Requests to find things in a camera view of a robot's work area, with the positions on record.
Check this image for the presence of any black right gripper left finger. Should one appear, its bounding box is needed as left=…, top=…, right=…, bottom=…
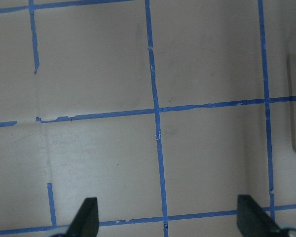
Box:
left=65, top=197, right=99, bottom=237

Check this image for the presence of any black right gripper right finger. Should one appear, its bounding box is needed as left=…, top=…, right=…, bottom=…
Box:
left=237, top=195, right=282, bottom=237

